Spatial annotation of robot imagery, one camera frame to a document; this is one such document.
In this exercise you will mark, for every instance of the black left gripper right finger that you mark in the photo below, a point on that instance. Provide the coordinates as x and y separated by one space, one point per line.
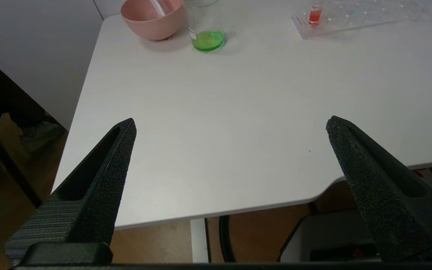
388 198

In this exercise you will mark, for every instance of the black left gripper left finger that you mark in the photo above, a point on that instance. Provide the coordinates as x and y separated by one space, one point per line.
92 198

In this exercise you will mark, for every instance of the test tube with blue pigment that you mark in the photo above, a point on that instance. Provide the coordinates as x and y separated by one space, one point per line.
158 7

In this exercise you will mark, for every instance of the grey and black robot base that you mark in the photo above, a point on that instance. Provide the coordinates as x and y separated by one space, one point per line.
328 236

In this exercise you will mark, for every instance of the clear plastic test tube rack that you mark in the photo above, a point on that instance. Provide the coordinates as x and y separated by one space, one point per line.
351 15

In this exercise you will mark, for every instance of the test tube with red pigment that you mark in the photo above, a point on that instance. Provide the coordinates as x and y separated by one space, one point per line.
315 15

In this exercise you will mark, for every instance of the clear glass beaker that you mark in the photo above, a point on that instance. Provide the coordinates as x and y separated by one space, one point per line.
208 39

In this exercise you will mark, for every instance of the white table leg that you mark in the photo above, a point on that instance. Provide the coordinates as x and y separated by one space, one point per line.
199 240

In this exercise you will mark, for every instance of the dark clutter beside table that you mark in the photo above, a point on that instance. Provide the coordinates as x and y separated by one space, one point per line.
2 123

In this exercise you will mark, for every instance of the pink bowl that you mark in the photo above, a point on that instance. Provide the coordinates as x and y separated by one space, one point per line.
152 22

